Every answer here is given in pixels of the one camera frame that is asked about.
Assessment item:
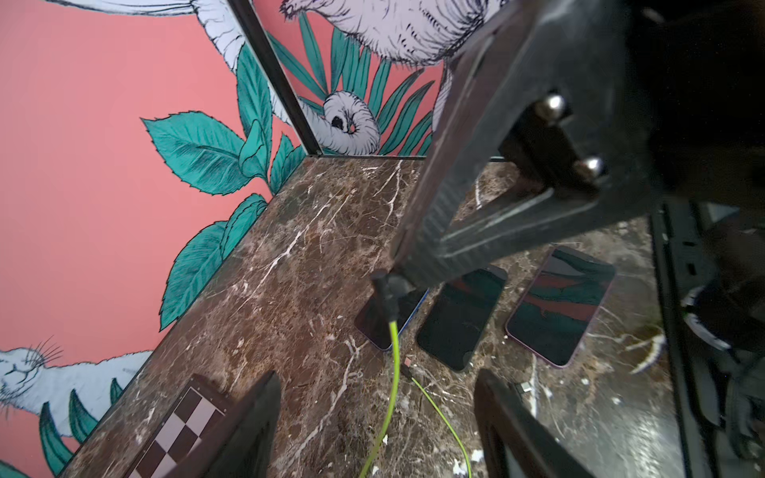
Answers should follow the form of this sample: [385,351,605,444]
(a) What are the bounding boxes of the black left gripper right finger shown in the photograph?
[473,368,592,478]

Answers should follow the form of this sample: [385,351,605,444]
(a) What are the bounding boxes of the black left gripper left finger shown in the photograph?
[169,370,281,478]

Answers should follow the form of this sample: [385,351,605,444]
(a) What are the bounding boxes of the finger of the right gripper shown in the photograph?
[392,1,541,278]

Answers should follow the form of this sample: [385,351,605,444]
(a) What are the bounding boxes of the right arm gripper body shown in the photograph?
[452,1,764,247]

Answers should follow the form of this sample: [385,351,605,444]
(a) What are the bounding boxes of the blue smartphone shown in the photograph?
[355,289,430,351]

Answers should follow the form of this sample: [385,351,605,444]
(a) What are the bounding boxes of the green earphone cable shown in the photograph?
[401,357,473,478]
[357,268,414,478]

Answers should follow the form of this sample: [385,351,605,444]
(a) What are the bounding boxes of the dark chessboard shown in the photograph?
[125,374,233,478]

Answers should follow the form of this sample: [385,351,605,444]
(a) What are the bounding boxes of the purple smartphone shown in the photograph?
[504,246,617,368]

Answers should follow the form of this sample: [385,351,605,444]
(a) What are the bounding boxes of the black smartphone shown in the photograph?
[416,265,508,372]

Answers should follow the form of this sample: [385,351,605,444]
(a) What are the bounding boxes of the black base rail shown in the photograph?
[649,198,715,477]

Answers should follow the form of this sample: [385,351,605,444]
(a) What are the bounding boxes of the black corner frame post left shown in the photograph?
[228,0,323,157]

